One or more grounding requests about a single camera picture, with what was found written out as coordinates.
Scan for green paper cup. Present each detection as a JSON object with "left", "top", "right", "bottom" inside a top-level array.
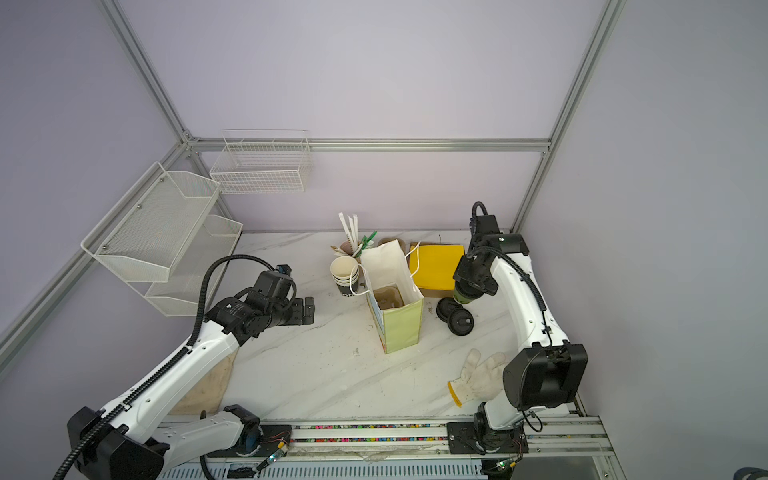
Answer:
[{"left": 453, "top": 290, "right": 475, "bottom": 305}]

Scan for single brown pulp cup carrier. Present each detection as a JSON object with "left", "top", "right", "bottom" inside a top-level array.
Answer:
[{"left": 373, "top": 286, "right": 406, "bottom": 311}]

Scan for white and green paper bag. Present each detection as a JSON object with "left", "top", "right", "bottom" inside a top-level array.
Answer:
[{"left": 358, "top": 240, "right": 424, "bottom": 354}]

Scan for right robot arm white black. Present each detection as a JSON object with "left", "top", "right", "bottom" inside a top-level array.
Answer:
[{"left": 437, "top": 202, "right": 588, "bottom": 454}]

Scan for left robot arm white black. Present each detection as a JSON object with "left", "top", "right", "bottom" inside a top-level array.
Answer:
[{"left": 54, "top": 288, "right": 315, "bottom": 479}]

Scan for yellow napkin stack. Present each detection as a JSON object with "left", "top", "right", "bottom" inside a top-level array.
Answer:
[{"left": 409, "top": 244, "right": 466, "bottom": 292}]

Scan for stack of black cup lids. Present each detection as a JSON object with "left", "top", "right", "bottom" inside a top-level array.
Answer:
[{"left": 436, "top": 298, "right": 475, "bottom": 336}]

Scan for cardboard box of napkins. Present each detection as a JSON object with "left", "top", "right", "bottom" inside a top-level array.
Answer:
[{"left": 407, "top": 241, "right": 468, "bottom": 299}]

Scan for stack of black paper cups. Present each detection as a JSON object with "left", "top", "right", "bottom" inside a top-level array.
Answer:
[{"left": 330, "top": 256, "right": 360, "bottom": 297}]

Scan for brown pulp cup carriers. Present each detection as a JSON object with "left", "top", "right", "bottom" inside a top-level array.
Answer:
[{"left": 377, "top": 237, "right": 405, "bottom": 249}]

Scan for pink utensil holder cup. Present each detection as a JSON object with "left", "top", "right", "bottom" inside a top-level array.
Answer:
[{"left": 339, "top": 241, "right": 363, "bottom": 258}]

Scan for white work glove right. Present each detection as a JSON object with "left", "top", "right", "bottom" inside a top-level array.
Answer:
[{"left": 447, "top": 348, "right": 508, "bottom": 408}]

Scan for white two-tier mesh shelf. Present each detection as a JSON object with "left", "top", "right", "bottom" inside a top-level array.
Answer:
[{"left": 81, "top": 163, "right": 243, "bottom": 317}]

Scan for white wire basket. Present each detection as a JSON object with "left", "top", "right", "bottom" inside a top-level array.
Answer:
[{"left": 210, "top": 129, "right": 314, "bottom": 195}]

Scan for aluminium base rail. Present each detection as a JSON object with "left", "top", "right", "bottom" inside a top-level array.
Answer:
[{"left": 208, "top": 412, "right": 615, "bottom": 460}]

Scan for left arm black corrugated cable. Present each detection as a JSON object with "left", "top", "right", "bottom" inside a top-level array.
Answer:
[{"left": 50, "top": 254, "right": 277, "bottom": 480}]

